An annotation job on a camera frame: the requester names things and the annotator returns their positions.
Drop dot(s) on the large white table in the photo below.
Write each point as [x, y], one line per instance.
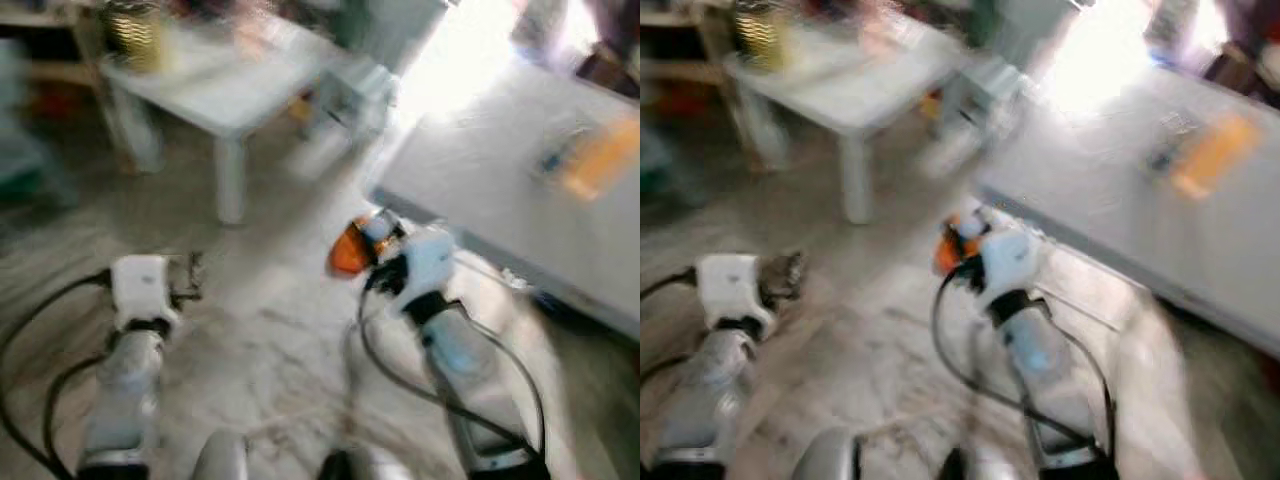
[480, 170]
[1100, 190]

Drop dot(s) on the grey robot left leg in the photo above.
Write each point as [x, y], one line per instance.
[825, 460]
[220, 460]

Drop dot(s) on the grey robot leg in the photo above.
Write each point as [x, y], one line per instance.
[985, 468]
[370, 468]
[220, 460]
[825, 460]

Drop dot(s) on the grey robot right leg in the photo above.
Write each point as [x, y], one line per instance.
[985, 468]
[370, 468]

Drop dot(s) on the small white plastic table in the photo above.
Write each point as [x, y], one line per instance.
[850, 95]
[220, 90]

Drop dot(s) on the orange flat packet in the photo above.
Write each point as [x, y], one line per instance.
[600, 160]
[1212, 158]

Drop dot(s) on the yellow wicker basket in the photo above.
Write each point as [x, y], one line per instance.
[135, 40]
[762, 38]

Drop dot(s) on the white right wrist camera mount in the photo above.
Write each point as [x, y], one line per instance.
[1010, 262]
[428, 262]

